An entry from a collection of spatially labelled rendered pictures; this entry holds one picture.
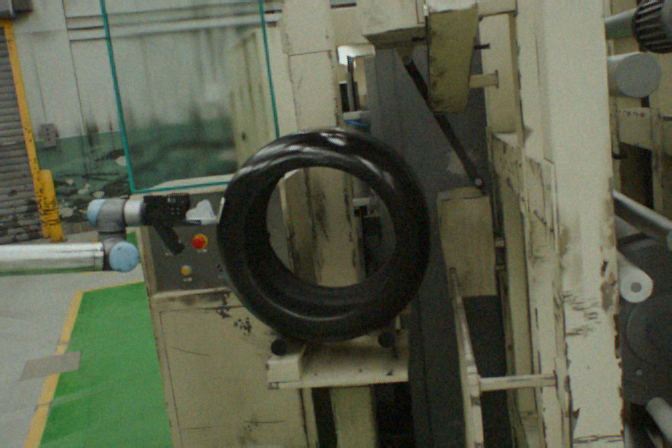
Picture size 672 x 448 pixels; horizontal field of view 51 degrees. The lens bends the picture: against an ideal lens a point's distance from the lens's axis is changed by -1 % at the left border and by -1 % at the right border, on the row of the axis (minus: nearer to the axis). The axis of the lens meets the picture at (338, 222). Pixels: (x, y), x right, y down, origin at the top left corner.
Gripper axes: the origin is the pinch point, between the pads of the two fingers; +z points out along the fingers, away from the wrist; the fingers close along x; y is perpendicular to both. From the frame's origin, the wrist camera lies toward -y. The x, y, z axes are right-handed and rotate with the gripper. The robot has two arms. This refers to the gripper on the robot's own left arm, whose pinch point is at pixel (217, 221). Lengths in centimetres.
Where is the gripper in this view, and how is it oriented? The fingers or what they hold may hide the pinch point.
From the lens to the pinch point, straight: 194.1
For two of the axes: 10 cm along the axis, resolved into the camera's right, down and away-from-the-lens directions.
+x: 1.1, -2.0, 9.7
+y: -0.2, -9.8, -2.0
